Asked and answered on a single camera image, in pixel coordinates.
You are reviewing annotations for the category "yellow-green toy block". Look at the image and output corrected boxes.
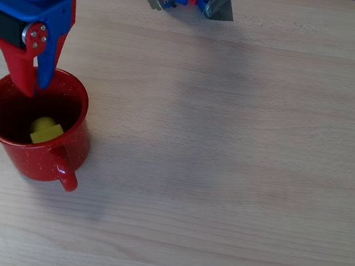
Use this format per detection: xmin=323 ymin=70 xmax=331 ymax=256
xmin=28 ymin=114 xmax=65 ymax=148

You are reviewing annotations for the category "red enamel mug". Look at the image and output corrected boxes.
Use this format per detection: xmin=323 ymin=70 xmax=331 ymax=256
xmin=0 ymin=60 xmax=102 ymax=195

